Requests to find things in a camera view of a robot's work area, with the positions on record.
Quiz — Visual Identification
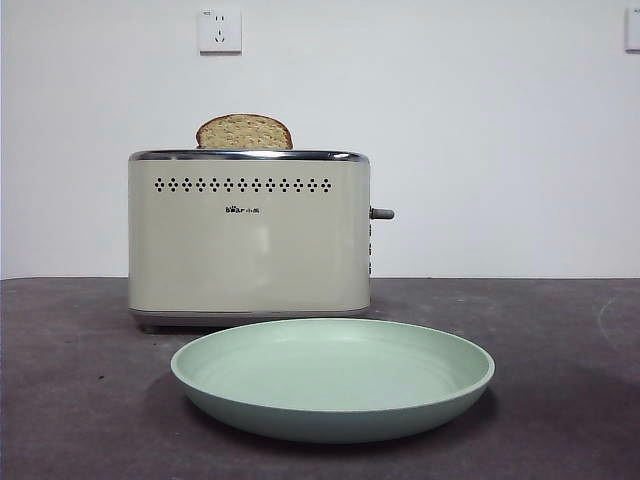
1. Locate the pale green round plate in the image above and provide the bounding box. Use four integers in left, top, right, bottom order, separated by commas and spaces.
169, 317, 497, 445

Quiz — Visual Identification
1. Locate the light square bread slice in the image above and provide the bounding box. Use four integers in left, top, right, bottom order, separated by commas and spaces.
195, 113, 294, 151

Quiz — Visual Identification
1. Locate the cream two-slot toaster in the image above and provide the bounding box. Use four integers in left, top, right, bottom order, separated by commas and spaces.
127, 148, 396, 334

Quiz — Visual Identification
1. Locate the white wall socket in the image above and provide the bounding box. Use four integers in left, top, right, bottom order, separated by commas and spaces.
199, 7, 243, 56
625, 7, 640, 53

